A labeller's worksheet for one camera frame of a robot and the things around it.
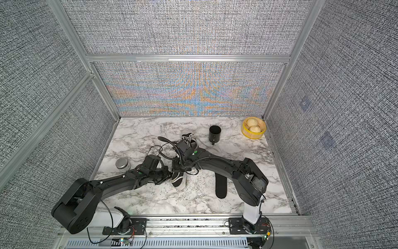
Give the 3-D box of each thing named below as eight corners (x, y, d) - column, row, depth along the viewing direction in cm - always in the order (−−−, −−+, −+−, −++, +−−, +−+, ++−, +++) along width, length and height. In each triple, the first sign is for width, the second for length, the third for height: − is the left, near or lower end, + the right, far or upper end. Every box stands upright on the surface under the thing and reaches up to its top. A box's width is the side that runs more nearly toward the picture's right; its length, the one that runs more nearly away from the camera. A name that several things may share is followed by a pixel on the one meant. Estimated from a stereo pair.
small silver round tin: (118, 172, 94) (113, 167, 89) (121, 163, 98) (117, 157, 93) (129, 172, 94) (125, 167, 89) (132, 163, 98) (128, 157, 93)
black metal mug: (209, 145, 105) (210, 137, 98) (208, 133, 111) (209, 125, 104) (220, 145, 105) (221, 137, 98) (219, 133, 111) (220, 125, 104)
